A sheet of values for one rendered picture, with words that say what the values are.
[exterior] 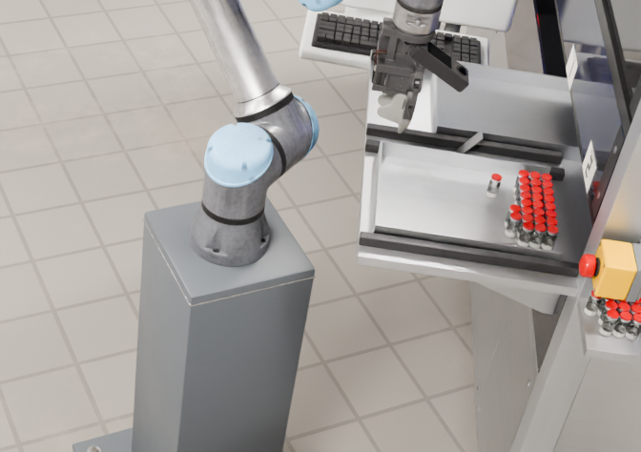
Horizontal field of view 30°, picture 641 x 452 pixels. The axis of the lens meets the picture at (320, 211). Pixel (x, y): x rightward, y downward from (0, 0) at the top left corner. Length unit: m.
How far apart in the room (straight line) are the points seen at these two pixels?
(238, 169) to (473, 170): 0.53
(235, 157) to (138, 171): 1.60
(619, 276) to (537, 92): 0.74
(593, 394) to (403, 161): 0.58
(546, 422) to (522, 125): 0.62
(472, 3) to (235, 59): 0.95
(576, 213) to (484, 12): 0.79
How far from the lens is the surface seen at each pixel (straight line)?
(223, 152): 2.10
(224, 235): 2.17
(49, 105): 3.93
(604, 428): 2.45
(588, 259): 2.05
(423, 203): 2.27
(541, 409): 2.40
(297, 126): 2.21
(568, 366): 2.31
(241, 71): 2.18
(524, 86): 2.69
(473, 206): 2.30
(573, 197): 2.40
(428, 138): 2.42
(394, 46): 1.98
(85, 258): 3.37
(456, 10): 2.99
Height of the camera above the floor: 2.28
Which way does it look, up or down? 39 degrees down
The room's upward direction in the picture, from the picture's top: 10 degrees clockwise
